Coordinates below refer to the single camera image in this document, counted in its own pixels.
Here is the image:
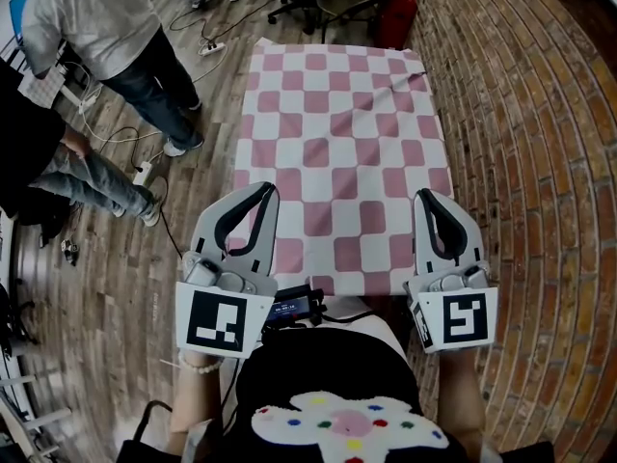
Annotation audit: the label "open laptop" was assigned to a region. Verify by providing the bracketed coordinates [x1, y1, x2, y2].
[9, 0, 42, 47]

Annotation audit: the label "black power cable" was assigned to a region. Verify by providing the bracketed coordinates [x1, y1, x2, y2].
[156, 176, 184, 259]

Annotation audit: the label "black top with flower patch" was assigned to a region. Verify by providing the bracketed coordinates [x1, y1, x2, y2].
[115, 328, 546, 463]

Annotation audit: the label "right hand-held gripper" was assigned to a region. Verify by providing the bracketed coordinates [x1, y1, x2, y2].
[403, 188, 498, 355]

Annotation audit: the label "olive mesh chair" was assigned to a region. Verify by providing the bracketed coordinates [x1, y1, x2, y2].
[315, 0, 401, 45]

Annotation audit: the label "person's left forearm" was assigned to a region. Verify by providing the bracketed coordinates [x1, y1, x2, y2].
[168, 349, 228, 452]

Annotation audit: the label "white cable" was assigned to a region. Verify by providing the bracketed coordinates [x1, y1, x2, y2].
[79, 89, 163, 173]

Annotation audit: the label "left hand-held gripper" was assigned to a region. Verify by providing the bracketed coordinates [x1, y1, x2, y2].
[174, 181, 281, 360]

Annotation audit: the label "red case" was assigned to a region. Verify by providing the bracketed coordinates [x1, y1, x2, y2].
[375, 0, 418, 51]

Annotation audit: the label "small black screen device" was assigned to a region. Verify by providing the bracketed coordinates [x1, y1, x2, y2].
[262, 285, 327, 330]

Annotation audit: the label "black bag strap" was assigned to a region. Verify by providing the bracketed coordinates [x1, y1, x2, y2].
[132, 400, 174, 443]

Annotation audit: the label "person's white trousers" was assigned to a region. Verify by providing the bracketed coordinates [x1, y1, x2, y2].
[262, 296, 411, 370]

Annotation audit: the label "white metal rack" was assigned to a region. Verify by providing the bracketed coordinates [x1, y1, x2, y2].
[0, 344, 73, 463]

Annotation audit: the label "pink checkered tablecloth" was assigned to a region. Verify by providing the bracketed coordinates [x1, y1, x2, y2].
[227, 39, 454, 298]

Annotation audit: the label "small side desk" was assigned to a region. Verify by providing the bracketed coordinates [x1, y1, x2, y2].
[21, 60, 97, 108]

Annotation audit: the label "white bead bracelet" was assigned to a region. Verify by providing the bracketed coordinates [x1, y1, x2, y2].
[176, 352, 224, 375]

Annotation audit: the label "person's right forearm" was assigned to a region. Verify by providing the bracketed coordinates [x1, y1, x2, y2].
[436, 349, 488, 457]

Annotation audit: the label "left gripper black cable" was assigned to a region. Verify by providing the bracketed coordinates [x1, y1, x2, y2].
[219, 357, 242, 433]

